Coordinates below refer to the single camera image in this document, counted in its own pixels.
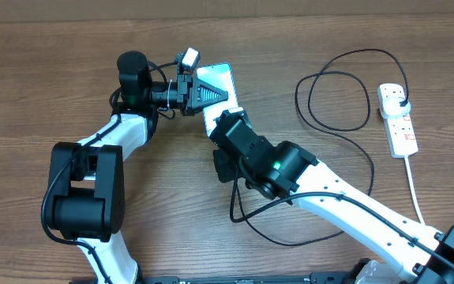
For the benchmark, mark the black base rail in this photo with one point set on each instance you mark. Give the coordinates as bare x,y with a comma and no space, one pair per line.
335,277

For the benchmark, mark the white power strip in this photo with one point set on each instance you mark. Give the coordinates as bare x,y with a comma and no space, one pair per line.
399,131

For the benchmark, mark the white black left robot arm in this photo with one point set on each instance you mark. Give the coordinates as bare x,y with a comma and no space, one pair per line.
84,204

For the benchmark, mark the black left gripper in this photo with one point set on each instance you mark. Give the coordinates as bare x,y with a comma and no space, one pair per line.
190,91

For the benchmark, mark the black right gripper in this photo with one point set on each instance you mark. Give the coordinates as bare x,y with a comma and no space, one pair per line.
225,171

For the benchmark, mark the white charger plug adapter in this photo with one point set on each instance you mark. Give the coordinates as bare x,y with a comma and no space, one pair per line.
393,107

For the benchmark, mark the blue Galaxy smartphone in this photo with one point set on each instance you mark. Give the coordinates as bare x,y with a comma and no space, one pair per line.
220,94

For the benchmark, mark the brown cardboard wall panel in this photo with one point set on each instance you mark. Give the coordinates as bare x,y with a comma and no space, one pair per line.
16,11

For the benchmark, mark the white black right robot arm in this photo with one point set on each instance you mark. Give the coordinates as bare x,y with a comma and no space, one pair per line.
288,173

